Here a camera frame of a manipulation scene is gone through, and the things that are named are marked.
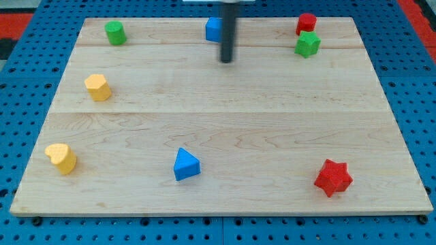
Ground red cylinder block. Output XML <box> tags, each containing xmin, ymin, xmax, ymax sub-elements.
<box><xmin>296</xmin><ymin>13</ymin><xmax>317</xmax><ymax>35</ymax></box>

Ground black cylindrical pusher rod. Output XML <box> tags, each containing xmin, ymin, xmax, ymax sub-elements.
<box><xmin>220</xmin><ymin>1</ymin><xmax>238</xmax><ymax>63</ymax></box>

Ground blue cube block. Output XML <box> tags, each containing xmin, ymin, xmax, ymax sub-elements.
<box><xmin>205</xmin><ymin>17</ymin><xmax>222</xmax><ymax>43</ymax></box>

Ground red star block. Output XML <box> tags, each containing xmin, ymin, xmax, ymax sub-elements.
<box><xmin>314</xmin><ymin>159</ymin><xmax>354</xmax><ymax>197</ymax></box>

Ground green star block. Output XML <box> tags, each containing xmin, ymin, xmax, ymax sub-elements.
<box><xmin>294</xmin><ymin>31</ymin><xmax>321</xmax><ymax>58</ymax></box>

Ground yellow heart block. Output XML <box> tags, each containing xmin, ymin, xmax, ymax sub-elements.
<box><xmin>44</xmin><ymin>143</ymin><xmax>77</xmax><ymax>175</ymax></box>

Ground light wooden board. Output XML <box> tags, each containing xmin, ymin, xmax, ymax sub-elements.
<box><xmin>10</xmin><ymin>17</ymin><xmax>433</xmax><ymax>217</ymax></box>

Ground yellow hexagon block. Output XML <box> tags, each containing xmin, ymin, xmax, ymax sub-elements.
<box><xmin>84</xmin><ymin>74</ymin><xmax>112</xmax><ymax>101</ymax></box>

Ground blue perforated base mat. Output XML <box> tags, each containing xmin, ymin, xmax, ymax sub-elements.
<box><xmin>1</xmin><ymin>0</ymin><xmax>435</xmax><ymax>244</ymax></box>

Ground green cylinder block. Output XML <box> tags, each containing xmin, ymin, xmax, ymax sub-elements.
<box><xmin>104</xmin><ymin>20</ymin><xmax>127</xmax><ymax>46</ymax></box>

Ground blue triangle block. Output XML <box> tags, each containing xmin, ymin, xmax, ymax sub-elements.
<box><xmin>173</xmin><ymin>148</ymin><xmax>201</xmax><ymax>181</ymax></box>

